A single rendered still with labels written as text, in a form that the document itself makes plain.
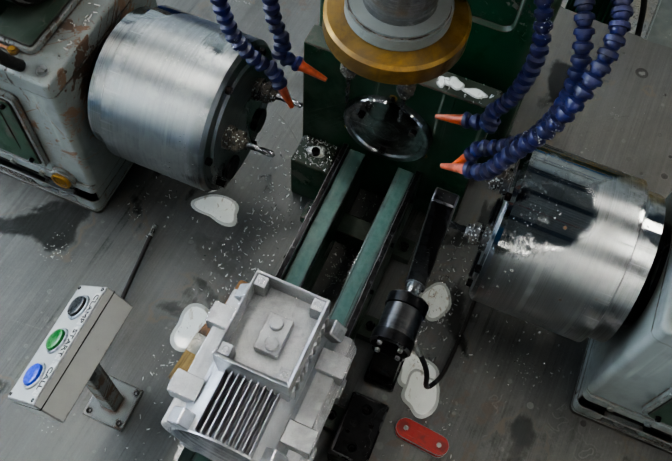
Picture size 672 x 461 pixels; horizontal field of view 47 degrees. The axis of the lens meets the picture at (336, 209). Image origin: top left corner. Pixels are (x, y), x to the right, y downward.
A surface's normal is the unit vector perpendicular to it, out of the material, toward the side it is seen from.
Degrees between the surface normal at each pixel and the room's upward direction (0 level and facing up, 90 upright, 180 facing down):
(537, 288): 66
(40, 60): 0
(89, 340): 51
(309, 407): 0
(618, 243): 21
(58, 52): 0
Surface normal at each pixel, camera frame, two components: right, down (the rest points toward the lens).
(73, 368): 0.74, -0.03
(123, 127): -0.34, 0.52
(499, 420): 0.04, -0.48
